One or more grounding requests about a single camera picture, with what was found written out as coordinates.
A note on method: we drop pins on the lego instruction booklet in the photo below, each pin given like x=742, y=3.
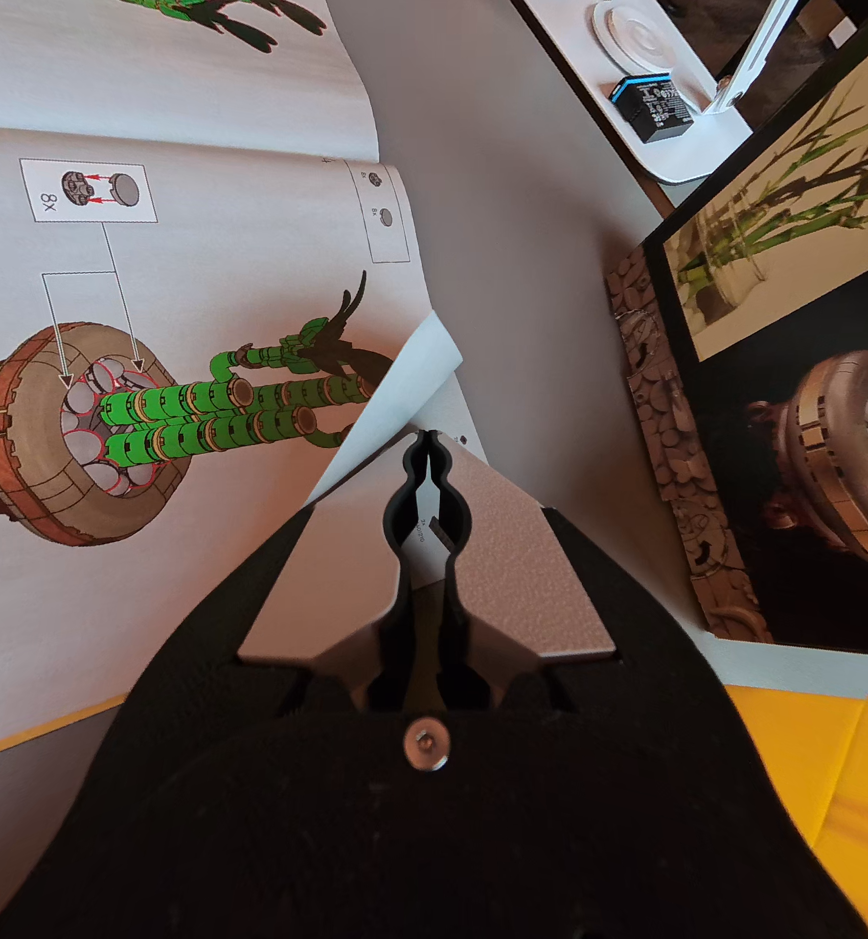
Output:
x=184, y=587

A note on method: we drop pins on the black battery with blue edge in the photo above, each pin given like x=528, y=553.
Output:
x=654, y=110

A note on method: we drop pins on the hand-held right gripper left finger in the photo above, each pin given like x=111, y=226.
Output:
x=331, y=587

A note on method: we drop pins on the black lego set box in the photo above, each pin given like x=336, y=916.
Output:
x=771, y=587

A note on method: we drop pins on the yellow parts bin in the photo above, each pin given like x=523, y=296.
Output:
x=808, y=770

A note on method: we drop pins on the white stand base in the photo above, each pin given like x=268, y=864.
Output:
x=705, y=147

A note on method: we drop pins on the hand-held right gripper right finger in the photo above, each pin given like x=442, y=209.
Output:
x=529, y=587

